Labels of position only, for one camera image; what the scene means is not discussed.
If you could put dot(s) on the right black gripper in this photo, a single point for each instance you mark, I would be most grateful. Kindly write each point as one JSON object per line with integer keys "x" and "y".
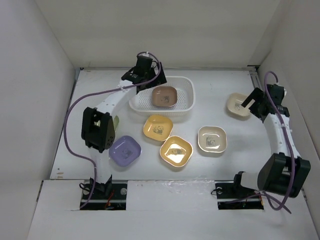
{"x": 257, "y": 95}

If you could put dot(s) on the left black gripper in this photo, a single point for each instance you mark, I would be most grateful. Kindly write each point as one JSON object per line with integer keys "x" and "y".
{"x": 160, "y": 80}

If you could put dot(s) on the pink brown square plate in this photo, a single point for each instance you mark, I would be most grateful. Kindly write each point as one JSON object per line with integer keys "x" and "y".
{"x": 164, "y": 96}

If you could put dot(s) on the cream plate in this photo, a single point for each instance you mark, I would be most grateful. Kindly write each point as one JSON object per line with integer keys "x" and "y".
{"x": 234, "y": 105}
{"x": 212, "y": 139}

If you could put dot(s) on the yellow plate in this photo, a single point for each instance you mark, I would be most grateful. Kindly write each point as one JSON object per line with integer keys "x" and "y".
{"x": 176, "y": 151}
{"x": 158, "y": 127}

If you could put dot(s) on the green square plate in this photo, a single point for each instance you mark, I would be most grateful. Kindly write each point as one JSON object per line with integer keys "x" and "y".
{"x": 116, "y": 122}

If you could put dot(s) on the purple plate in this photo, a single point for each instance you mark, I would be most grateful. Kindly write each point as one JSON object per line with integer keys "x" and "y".
{"x": 125, "y": 151}

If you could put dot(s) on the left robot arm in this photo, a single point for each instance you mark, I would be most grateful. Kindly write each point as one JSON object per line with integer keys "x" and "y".
{"x": 98, "y": 130}

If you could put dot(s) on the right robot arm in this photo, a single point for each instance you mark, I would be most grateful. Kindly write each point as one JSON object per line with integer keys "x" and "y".
{"x": 285, "y": 171}

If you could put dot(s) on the right aluminium rail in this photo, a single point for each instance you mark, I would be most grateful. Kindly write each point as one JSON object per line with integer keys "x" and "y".
{"x": 253, "y": 73}

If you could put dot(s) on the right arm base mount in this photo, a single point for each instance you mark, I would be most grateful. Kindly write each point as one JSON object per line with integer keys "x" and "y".
{"x": 227, "y": 191}

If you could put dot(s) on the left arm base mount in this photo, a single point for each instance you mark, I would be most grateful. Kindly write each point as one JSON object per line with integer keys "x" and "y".
{"x": 115, "y": 201}

